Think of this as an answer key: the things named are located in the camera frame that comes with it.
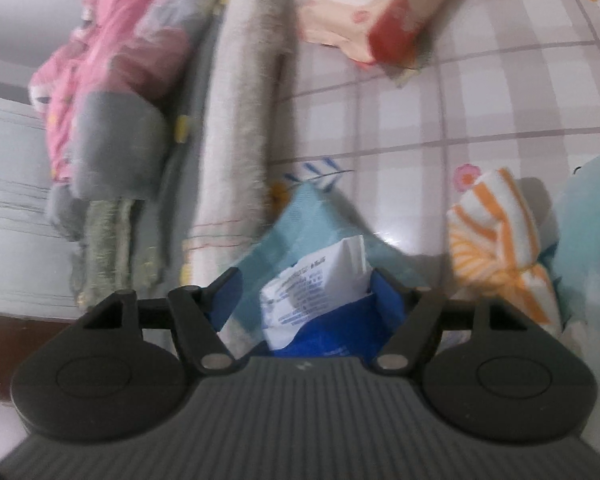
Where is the dark green printed bedsheet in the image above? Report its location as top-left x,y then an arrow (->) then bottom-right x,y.
72,35 -> 232,312

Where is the light blue checked towel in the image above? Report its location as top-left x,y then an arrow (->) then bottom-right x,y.
220,182 -> 407,352

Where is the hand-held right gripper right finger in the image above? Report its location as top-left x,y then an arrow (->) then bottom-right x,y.
370,267 -> 529,374

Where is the white plastic bag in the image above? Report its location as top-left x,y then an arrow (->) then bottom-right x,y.
550,152 -> 600,342

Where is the grey plush pillow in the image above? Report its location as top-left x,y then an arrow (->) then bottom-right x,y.
47,91 -> 169,242

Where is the checked floral mat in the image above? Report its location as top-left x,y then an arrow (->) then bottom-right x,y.
260,0 -> 600,322

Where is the pink printed quilt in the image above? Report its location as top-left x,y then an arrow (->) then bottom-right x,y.
30,0 -> 222,187

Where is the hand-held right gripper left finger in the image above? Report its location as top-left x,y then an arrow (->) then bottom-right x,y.
82,266 -> 244,374

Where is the white fuzzy blanket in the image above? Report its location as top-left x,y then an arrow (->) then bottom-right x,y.
182,0 -> 302,292

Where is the blue and white packet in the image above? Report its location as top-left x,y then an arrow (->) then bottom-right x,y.
259,235 -> 402,359

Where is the pink wet wipes pack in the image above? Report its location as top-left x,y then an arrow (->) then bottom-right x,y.
295,0 -> 487,72

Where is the orange striped cloth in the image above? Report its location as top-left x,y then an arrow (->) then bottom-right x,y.
445,167 -> 564,337

